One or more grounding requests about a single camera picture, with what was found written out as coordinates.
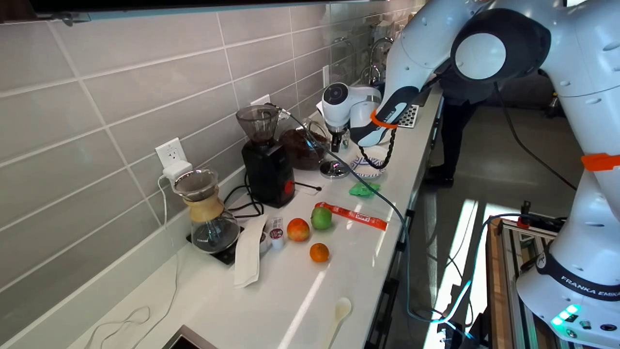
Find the coffee pod capsule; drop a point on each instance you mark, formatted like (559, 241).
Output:
(276, 237)

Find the black scale under carafe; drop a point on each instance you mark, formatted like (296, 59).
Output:
(228, 255)

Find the white wall outlet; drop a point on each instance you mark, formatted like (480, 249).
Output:
(174, 160)

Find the black coffee grinder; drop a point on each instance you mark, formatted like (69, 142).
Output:
(268, 165)

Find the white plastic spoon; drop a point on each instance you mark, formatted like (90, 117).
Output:
(344, 307)

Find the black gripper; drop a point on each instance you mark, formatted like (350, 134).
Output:
(336, 142)

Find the red orange apple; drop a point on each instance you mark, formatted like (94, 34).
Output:
(298, 229)

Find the white paper coffee filter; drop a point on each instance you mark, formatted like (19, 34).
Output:
(249, 251)

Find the black measuring spoon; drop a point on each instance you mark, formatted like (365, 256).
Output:
(319, 189)

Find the small orange mandarin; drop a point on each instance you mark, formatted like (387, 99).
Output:
(321, 253)

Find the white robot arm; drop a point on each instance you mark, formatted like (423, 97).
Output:
(497, 45)

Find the chrome jar lid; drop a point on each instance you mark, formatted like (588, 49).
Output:
(334, 169)

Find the orange snack stick packet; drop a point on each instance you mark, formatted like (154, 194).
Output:
(360, 218)

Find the green apple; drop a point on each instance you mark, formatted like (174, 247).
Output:
(321, 220)

